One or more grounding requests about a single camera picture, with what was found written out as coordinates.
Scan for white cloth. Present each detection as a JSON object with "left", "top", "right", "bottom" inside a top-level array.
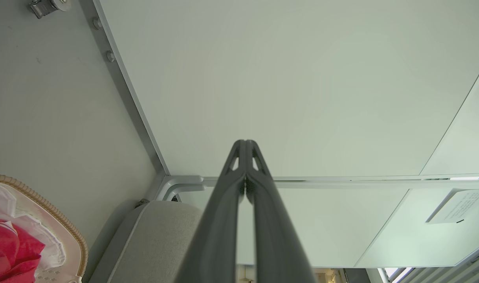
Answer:
[{"left": 0, "top": 184, "right": 66, "bottom": 272}]

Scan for white paper notice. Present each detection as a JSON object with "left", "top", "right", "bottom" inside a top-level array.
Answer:
[{"left": 425, "top": 187, "right": 479, "bottom": 225}]

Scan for grey padded chair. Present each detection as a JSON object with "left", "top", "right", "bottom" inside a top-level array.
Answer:
[{"left": 88, "top": 200, "right": 204, "bottom": 283}]

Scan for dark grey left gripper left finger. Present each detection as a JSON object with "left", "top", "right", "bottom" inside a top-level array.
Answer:
[{"left": 176, "top": 140, "right": 246, "bottom": 283}]

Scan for red cloth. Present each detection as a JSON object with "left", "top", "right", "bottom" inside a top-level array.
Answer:
[{"left": 0, "top": 218, "right": 46, "bottom": 283}]

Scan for grey metal partition frame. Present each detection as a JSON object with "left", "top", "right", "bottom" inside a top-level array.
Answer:
[{"left": 79, "top": 0, "right": 479, "bottom": 205}]

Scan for metal table caster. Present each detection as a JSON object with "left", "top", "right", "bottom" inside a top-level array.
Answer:
[{"left": 29, "top": 0, "right": 72, "bottom": 19}]

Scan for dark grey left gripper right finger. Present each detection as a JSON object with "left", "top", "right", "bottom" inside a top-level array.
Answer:
[{"left": 246, "top": 140, "right": 317, "bottom": 283}]

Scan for grey window blinds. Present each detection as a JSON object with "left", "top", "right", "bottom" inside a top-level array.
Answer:
[{"left": 396, "top": 247, "right": 479, "bottom": 283}]

